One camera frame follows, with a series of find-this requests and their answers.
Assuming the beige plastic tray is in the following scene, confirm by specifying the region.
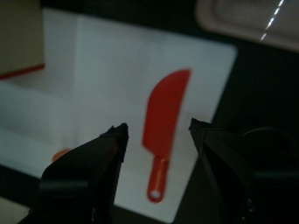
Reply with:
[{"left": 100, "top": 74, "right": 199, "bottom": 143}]
[{"left": 195, "top": 0, "right": 299, "bottom": 53}]

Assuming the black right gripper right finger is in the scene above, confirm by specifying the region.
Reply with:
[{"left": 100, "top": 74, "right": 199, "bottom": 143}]
[{"left": 188, "top": 117, "right": 299, "bottom": 224}]

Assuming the tan box with red stripe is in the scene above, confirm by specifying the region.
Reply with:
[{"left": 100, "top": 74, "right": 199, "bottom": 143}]
[{"left": 0, "top": 0, "right": 45, "bottom": 81}]

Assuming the orange toy carrot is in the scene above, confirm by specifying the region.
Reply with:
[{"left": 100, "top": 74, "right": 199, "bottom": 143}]
[{"left": 51, "top": 148, "right": 73, "bottom": 163}]

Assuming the white cutting board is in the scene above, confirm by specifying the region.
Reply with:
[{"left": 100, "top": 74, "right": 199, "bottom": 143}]
[{"left": 0, "top": 7, "right": 239, "bottom": 224}]

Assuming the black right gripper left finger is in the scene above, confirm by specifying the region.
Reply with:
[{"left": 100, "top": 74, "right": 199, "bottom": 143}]
[{"left": 20, "top": 122, "right": 129, "bottom": 224}]

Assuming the red plastic toy knife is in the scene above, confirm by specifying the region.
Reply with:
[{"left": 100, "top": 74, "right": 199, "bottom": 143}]
[{"left": 141, "top": 68, "right": 192, "bottom": 204}]

